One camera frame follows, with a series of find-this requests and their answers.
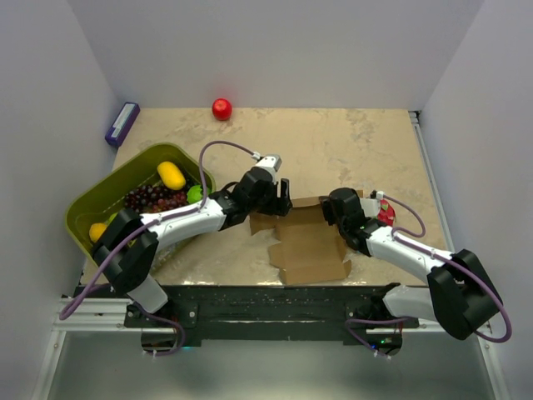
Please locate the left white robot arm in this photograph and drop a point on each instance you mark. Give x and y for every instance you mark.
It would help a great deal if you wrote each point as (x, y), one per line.
(132, 241)

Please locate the purple grape bunch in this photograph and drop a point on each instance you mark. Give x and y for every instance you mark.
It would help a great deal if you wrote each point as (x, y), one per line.
(147, 198)

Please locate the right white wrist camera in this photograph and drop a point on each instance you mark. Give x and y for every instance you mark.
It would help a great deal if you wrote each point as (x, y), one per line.
(371, 205)

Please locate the red apple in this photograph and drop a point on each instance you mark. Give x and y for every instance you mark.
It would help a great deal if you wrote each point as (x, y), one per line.
(222, 109)

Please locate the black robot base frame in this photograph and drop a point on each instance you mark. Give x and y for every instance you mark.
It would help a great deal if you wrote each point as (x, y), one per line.
(196, 314)

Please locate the red dragon fruit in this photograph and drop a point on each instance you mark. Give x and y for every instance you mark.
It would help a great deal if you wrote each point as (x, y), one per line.
(387, 213)

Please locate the brown cardboard box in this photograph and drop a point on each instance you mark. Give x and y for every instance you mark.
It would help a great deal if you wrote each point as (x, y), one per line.
(308, 249)

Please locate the yellow mango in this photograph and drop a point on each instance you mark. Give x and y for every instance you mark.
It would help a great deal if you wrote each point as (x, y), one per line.
(171, 176)

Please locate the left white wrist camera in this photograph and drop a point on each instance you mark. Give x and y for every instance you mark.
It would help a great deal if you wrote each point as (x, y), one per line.
(270, 163)

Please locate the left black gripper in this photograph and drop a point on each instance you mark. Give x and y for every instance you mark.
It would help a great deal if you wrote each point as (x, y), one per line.
(278, 207)

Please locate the green striped toy fruit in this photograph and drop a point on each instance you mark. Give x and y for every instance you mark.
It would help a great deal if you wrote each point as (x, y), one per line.
(195, 194)

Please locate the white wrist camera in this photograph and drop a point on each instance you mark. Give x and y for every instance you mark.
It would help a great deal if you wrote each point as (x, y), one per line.
(270, 163)
(371, 205)

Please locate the red grape bunch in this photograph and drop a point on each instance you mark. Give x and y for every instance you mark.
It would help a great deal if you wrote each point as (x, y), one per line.
(172, 202)

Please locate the olive green plastic bin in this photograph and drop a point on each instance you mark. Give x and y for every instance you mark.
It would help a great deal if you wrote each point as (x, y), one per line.
(99, 202)

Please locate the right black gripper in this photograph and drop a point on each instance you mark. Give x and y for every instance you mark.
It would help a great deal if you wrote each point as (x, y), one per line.
(327, 210)

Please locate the green pear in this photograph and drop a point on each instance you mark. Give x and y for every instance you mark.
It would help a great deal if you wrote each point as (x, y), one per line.
(111, 218)

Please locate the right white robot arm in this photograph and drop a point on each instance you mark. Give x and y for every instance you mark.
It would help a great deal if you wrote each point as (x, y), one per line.
(458, 293)

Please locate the purple rectangular box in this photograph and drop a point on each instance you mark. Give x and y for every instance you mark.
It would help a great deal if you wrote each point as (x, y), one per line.
(122, 124)

